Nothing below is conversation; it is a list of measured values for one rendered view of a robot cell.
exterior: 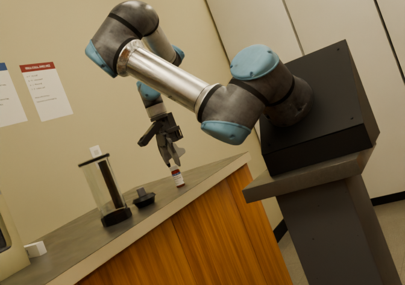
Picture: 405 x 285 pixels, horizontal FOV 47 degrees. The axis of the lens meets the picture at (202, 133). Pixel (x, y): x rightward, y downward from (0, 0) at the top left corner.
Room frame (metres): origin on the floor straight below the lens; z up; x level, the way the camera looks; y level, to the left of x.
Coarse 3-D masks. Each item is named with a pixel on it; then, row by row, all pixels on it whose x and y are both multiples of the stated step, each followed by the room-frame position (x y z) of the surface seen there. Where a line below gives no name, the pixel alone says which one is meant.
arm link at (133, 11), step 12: (132, 0) 1.38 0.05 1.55; (120, 12) 1.33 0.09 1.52; (132, 12) 1.33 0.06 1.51; (144, 12) 1.36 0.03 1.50; (132, 24) 1.33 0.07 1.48; (144, 24) 1.35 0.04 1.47; (156, 24) 1.43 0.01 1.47; (144, 36) 1.44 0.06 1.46; (156, 36) 1.49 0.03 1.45; (156, 48) 1.55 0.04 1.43; (168, 48) 1.60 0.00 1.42; (168, 60) 1.66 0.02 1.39; (180, 60) 1.74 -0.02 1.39
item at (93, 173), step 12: (108, 156) 1.55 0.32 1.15; (84, 168) 1.53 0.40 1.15; (96, 168) 1.52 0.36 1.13; (108, 168) 1.54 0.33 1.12; (96, 180) 1.52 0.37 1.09; (108, 180) 1.53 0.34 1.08; (96, 192) 1.53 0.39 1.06; (108, 192) 1.52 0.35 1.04; (120, 192) 1.55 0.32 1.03; (96, 204) 1.54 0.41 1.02; (108, 204) 1.52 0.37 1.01; (120, 204) 1.53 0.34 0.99; (108, 216) 1.52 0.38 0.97
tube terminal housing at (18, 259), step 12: (0, 204) 1.37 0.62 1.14; (0, 216) 1.39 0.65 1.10; (12, 228) 1.38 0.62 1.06; (12, 240) 1.36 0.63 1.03; (12, 252) 1.35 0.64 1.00; (24, 252) 1.38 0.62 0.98; (0, 264) 1.31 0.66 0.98; (12, 264) 1.34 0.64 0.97; (24, 264) 1.37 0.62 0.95; (0, 276) 1.30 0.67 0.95
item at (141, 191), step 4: (140, 188) 1.68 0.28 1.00; (140, 192) 1.67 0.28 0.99; (144, 192) 1.68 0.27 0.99; (148, 192) 1.71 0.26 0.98; (152, 192) 1.68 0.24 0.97; (140, 196) 1.68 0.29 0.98; (144, 196) 1.65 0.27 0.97; (148, 196) 1.65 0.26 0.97; (152, 196) 1.66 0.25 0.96; (136, 200) 1.65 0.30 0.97; (140, 200) 1.65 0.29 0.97; (144, 200) 1.64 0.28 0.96; (148, 200) 1.65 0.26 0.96; (152, 200) 1.67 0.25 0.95; (136, 204) 1.66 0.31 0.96; (140, 204) 1.65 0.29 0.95; (144, 204) 1.65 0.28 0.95; (148, 204) 1.66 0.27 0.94
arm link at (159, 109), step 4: (156, 104) 1.80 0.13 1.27; (160, 104) 1.81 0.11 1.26; (164, 104) 1.83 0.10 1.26; (148, 108) 1.81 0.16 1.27; (152, 108) 1.80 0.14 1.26; (156, 108) 1.80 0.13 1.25; (160, 108) 1.81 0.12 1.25; (164, 108) 1.82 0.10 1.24; (148, 112) 1.81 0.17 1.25; (152, 112) 1.80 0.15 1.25; (156, 112) 1.80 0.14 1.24; (160, 112) 1.80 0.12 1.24; (164, 112) 1.82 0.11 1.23; (148, 116) 1.83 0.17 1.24; (152, 116) 1.81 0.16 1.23
